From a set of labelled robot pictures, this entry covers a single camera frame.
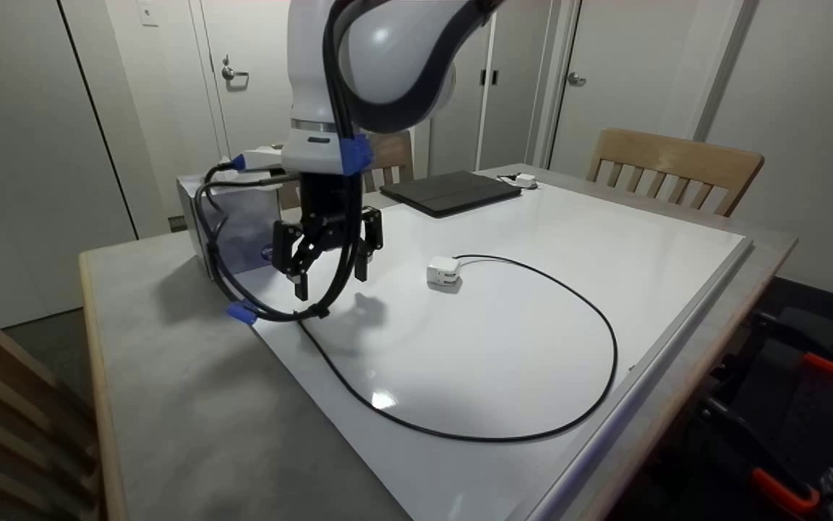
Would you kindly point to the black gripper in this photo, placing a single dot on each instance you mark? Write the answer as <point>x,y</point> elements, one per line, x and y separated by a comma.
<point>334,214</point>

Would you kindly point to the white power adapter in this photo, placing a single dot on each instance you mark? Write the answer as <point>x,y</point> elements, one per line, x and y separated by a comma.
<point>442,273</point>

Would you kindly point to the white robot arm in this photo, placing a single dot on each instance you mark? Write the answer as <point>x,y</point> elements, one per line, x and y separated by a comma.
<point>356,66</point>

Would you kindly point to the purple tissue box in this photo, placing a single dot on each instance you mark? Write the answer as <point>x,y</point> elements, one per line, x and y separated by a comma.
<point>238,208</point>

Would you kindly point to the dark wooden chair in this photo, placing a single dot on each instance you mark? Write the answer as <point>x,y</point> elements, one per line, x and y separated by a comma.
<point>390,159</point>

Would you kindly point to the black laptop sleeve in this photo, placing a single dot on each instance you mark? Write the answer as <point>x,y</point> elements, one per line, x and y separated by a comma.
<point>448,191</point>

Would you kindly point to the white whiteboard on table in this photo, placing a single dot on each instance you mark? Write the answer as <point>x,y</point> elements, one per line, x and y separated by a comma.
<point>468,402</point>

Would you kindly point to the light wooden chair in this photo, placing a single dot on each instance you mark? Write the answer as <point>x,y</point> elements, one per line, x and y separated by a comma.
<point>693,172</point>

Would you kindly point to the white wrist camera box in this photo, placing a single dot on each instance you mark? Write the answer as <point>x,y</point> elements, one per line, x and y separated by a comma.
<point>267,156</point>

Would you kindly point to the silver door handle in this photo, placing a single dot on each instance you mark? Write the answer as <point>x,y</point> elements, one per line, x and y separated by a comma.
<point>231,79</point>

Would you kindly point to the small white charger with cable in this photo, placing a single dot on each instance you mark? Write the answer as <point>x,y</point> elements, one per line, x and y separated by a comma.
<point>521,181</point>

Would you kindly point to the wooden chair near camera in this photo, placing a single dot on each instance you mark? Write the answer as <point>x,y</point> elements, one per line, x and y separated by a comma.
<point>49,463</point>

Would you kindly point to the orange handled clamp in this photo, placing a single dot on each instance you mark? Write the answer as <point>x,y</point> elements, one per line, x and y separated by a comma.
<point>766,471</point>

